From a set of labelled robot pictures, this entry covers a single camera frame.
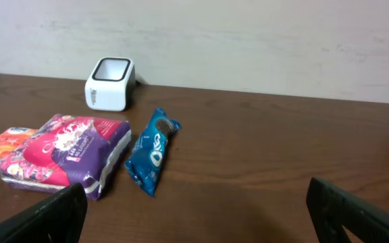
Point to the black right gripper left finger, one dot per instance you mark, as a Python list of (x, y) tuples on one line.
[(58, 218)]

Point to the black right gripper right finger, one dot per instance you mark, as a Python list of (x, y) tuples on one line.
[(334, 211)]

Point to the red purple pad pack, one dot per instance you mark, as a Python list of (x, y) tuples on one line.
[(68, 150)]

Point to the orange tissue pack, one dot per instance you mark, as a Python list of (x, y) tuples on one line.
[(12, 138)]

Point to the blue Oreo cookie pack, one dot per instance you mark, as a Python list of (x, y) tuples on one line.
[(145, 163)]

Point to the white barcode scanner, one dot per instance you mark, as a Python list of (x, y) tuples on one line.
[(111, 84)]

